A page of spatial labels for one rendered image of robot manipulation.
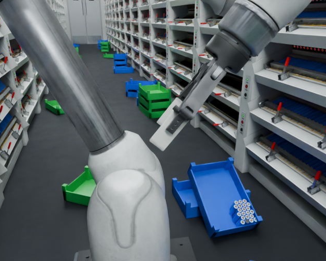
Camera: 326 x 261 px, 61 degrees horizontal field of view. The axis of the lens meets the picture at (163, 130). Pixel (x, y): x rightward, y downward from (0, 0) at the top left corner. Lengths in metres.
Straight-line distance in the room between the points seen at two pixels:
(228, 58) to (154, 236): 0.34
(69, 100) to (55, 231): 0.71
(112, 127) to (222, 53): 0.32
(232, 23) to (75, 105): 0.37
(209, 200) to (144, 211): 0.74
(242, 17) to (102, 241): 0.44
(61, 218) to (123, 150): 0.70
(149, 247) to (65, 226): 0.76
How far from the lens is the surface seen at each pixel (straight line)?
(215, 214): 1.20
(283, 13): 0.51
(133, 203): 0.50
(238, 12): 0.50
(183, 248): 0.79
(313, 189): 1.20
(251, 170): 1.59
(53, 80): 0.66
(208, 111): 1.96
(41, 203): 1.43
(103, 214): 0.52
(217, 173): 1.31
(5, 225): 1.36
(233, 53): 0.49
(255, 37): 0.49
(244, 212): 1.18
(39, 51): 0.66
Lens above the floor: 0.79
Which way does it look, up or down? 22 degrees down
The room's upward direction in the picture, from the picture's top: straight up
